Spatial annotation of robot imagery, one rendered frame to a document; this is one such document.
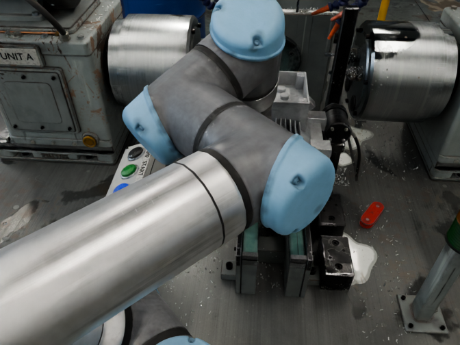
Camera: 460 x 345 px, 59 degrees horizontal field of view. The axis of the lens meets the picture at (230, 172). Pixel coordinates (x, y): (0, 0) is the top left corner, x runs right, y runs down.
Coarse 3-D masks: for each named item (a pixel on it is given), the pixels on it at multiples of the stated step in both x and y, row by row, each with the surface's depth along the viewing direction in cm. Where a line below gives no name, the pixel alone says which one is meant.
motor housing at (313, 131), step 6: (276, 120) 77; (294, 120) 78; (282, 126) 78; (288, 126) 78; (294, 126) 76; (300, 126) 77; (312, 126) 83; (318, 126) 83; (294, 132) 76; (300, 132) 75; (306, 132) 80; (312, 132) 82; (318, 132) 82; (306, 138) 78; (312, 138) 80; (318, 138) 80
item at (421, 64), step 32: (384, 32) 95; (416, 32) 94; (448, 32) 96; (352, 64) 110; (384, 64) 93; (416, 64) 92; (448, 64) 93; (352, 96) 106; (384, 96) 96; (416, 96) 95; (448, 96) 96
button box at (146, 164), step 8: (136, 144) 79; (128, 152) 78; (144, 152) 76; (120, 160) 77; (128, 160) 76; (136, 160) 75; (144, 160) 74; (152, 160) 74; (120, 168) 75; (136, 168) 72; (144, 168) 72; (152, 168) 74; (160, 168) 77; (120, 176) 72; (128, 176) 71; (136, 176) 71; (144, 176) 70; (112, 184) 72; (128, 184) 70; (112, 192) 70
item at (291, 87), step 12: (288, 72) 84; (300, 72) 84; (288, 84) 86; (300, 84) 84; (276, 96) 80; (288, 96) 79; (300, 96) 82; (276, 108) 76; (288, 108) 76; (300, 108) 76; (288, 120) 78; (300, 120) 78
